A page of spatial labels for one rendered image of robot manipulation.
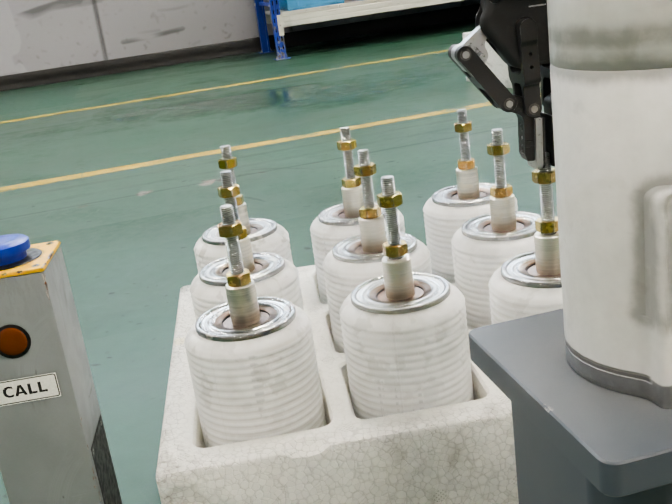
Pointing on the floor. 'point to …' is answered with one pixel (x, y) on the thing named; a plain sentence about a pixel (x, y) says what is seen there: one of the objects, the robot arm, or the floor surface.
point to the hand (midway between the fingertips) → (543, 139)
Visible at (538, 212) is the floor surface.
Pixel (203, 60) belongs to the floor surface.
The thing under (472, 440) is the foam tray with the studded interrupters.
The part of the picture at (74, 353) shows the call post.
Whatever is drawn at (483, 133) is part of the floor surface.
